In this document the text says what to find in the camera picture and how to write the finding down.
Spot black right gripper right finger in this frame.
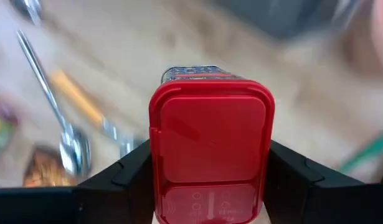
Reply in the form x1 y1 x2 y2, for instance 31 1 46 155
263 139 383 224

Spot all-metal spoon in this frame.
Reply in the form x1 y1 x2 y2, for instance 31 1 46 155
16 29 93 180

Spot pink cube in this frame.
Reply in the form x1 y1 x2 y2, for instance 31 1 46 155
148 65 276 224

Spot yellow-handled metal spoon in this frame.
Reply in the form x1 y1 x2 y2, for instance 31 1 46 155
49 68 147 159

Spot green-handled metal spoon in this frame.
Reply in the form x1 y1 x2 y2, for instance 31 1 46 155
339 132 383 175

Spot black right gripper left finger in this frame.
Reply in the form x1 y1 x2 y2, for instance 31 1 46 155
0 139 155 224

